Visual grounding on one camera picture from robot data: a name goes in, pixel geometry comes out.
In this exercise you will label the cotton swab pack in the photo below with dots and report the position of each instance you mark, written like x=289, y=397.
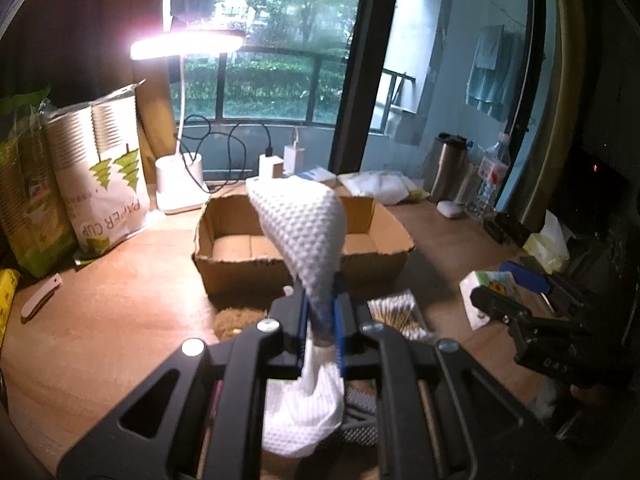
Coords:
x=401, y=312

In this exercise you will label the white charger with black plug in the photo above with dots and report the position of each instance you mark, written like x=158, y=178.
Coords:
x=270, y=166

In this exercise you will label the hanging blue towel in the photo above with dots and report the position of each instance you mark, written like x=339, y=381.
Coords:
x=494, y=71

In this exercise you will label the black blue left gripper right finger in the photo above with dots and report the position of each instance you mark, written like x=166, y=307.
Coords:
x=440, y=414

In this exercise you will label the white tissue pack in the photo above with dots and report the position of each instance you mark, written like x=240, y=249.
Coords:
x=388, y=187

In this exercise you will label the black mesh item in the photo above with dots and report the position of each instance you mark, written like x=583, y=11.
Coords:
x=359, y=425

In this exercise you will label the brown scouring pad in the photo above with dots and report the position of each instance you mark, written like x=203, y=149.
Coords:
x=229, y=322

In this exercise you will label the pink white folding knife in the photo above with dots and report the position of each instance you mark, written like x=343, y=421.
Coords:
x=40, y=297

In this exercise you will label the yellow tissue bag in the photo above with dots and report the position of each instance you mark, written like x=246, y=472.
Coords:
x=548, y=246

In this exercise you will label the clear plastic bottle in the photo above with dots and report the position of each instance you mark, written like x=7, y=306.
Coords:
x=492, y=171

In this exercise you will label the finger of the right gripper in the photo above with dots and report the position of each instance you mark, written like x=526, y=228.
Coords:
x=550, y=347
x=530, y=280

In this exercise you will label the white charger adapter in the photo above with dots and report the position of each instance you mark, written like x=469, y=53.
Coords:
x=293, y=154

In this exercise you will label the white earbuds case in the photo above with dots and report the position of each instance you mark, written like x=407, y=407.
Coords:
x=449, y=210

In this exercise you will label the white desk lamp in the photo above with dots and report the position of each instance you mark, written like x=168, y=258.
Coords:
x=180, y=185

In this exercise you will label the yellow box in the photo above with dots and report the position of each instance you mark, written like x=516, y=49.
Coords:
x=8, y=284

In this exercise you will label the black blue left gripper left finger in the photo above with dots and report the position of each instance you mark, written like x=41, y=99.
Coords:
x=199, y=414

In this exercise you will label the green white tissue packet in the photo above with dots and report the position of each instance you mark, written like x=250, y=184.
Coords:
x=486, y=296

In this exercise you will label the green snack bag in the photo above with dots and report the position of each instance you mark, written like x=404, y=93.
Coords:
x=33, y=217

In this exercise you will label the paper cup package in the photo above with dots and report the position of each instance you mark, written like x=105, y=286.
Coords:
x=96, y=158

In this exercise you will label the steel thermos cup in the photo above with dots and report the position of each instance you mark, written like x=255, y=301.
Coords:
x=445, y=166

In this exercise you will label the white textured cloth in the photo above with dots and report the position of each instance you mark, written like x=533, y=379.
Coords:
x=306, y=222

